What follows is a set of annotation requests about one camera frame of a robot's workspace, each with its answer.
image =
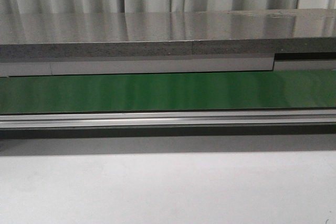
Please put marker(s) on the green conveyor belt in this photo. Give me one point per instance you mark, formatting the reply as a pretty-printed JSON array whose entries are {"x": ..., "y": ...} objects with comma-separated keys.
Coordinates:
[{"x": 168, "y": 92}]

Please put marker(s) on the front aluminium conveyor rail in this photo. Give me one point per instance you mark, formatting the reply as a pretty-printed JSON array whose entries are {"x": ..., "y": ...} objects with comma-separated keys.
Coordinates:
[{"x": 180, "y": 118}]

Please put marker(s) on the rear grey conveyor rail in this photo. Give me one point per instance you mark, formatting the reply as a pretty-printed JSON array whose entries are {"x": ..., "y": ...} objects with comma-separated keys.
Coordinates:
[{"x": 169, "y": 64}]

